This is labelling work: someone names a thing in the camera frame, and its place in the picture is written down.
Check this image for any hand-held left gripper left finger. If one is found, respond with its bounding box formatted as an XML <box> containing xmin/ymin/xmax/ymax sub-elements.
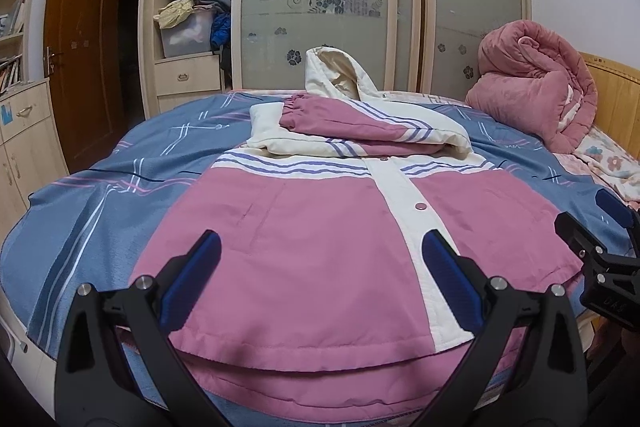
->
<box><xmin>54</xmin><ymin>229</ymin><xmax>233</xmax><ymax>427</ymax></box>

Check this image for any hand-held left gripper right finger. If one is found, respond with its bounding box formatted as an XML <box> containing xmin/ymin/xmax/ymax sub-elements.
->
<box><xmin>422</xmin><ymin>228</ymin><xmax>588</xmax><ymax>427</ymax></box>

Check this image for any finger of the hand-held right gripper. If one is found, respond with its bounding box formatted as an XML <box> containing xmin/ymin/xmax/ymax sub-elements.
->
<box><xmin>554</xmin><ymin>210</ymin><xmax>609</xmax><ymax>271</ymax></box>
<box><xmin>595</xmin><ymin>188</ymin><xmax>640</xmax><ymax>253</ymax></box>

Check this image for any pink and white hooded jacket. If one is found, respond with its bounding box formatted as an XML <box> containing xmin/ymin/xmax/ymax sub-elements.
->
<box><xmin>129</xmin><ymin>47</ymin><xmax>583</xmax><ymax>423</ymax></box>

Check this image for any grey clothes pile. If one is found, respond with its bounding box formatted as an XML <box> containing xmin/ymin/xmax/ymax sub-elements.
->
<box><xmin>192</xmin><ymin>0</ymin><xmax>232</xmax><ymax>15</ymax></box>

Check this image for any floral pillow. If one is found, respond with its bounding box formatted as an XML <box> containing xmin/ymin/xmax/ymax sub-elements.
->
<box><xmin>572</xmin><ymin>126</ymin><xmax>640</xmax><ymax>202</ymax></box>

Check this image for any pink patterned bed sheet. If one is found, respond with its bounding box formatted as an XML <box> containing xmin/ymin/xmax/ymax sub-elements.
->
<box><xmin>550</xmin><ymin>149</ymin><xmax>608</xmax><ymax>192</ymax></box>

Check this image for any wooden bed headboard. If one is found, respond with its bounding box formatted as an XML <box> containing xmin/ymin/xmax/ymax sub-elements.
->
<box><xmin>577</xmin><ymin>52</ymin><xmax>640</xmax><ymax>142</ymax></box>

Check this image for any bed with blue sheet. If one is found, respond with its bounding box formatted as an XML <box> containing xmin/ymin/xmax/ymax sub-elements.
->
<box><xmin>0</xmin><ymin>89</ymin><xmax>633</xmax><ymax>427</ymax></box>

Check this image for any rolled pink quilt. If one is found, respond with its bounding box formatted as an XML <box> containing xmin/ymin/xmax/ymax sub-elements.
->
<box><xmin>465</xmin><ymin>20</ymin><xmax>599</xmax><ymax>154</ymax></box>

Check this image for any beige wardrobe drawer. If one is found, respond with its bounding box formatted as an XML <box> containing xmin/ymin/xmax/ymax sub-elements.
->
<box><xmin>154</xmin><ymin>53</ymin><xmax>224</xmax><ymax>98</ymax></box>

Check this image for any beige bookshelf cabinet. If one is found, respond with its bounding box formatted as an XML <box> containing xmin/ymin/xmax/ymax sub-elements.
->
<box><xmin>0</xmin><ymin>0</ymin><xmax>71</xmax><ymax>228</ymax></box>

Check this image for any translucent storage box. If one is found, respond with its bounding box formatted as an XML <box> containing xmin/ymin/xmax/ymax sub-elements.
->
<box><xmin>161</xmin><ymin>10</ymin><xmax>221</xmax><ymax>58</ymax></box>

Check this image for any blue crumpled garment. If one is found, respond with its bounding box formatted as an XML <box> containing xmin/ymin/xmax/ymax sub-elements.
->
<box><xmin>210</xmin><ymin>13</ymin><xmax>232</xmax><ymax>50</ymax></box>

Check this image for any brown wooden door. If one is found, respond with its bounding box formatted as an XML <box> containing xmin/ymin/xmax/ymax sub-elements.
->
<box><xmin>42</xmin><ymin>0</ymin><xmax>127</xmax><ymax>174</ymax></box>

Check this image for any crumpled beige cloth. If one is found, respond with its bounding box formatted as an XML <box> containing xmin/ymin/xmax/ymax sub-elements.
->
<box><xmin>155</xmin><ymin>0</ymin><xmax>197</xmax><ymax>28</ymax></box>

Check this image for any row of books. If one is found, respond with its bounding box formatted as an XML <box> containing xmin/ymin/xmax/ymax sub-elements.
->
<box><xmin>0</xmin><ymin>57</ymin><xmax>23</xmax><ymax>94</ymax></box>

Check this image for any metal door handle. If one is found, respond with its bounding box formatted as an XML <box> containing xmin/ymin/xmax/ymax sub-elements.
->
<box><xmin>44</xmin><ymin>47</ymin><xmax>64</xmax><ymax>76</ymax></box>

